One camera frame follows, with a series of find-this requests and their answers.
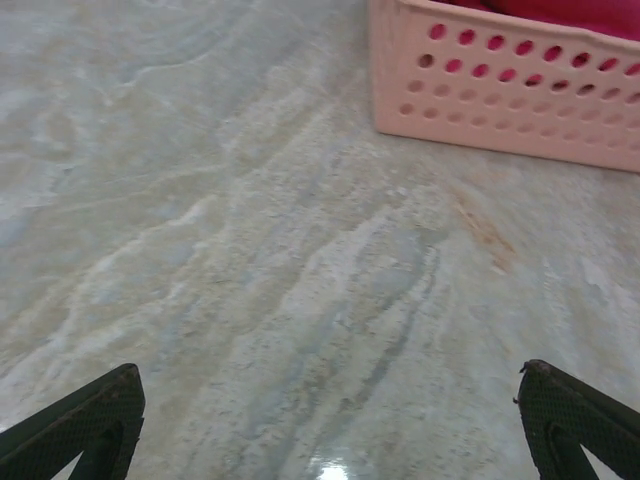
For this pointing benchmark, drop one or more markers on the pink towel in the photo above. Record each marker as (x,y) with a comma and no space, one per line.
(575,12)

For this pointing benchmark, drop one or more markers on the pink perforated plastic basket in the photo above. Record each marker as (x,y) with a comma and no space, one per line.
(500,135)

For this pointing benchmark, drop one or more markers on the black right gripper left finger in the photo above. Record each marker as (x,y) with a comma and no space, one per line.
(75,430)

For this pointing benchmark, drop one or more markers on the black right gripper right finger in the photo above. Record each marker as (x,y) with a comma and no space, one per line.
(575,420)

